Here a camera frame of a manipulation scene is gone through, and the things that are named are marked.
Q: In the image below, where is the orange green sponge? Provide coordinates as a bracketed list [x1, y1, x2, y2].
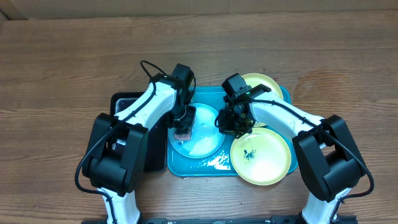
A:
[174, 130, 192, 141]

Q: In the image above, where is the light blue plate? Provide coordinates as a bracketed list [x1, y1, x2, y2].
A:
[168, 103, 224, 159]

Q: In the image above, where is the yellow-green plate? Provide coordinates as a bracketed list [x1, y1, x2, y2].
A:
[230, 128, 292, 185]
[241, 73, 284, 128]

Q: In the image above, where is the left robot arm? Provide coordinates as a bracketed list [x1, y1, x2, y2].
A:
[75, 64, 196, 223]

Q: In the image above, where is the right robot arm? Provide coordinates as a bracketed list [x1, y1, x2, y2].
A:
[215, 73, 370, 223]

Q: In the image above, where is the black water tray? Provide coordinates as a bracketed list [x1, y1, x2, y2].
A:
[110, 92, 168, 172]

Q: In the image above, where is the teal plastic tray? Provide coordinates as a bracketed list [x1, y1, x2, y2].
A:
[167, 85, 299, 177]

